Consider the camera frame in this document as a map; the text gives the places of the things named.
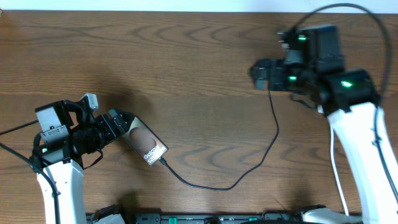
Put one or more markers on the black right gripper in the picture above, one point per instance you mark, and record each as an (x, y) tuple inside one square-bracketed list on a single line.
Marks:
[(277, 66)]

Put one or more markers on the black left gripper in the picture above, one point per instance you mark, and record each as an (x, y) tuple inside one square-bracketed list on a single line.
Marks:
[(113, 123)]

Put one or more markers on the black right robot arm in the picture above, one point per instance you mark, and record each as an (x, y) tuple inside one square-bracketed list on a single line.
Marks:
[(314, 66)]

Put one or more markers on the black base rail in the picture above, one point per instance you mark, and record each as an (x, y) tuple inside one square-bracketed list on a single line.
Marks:
[(118, 214)]

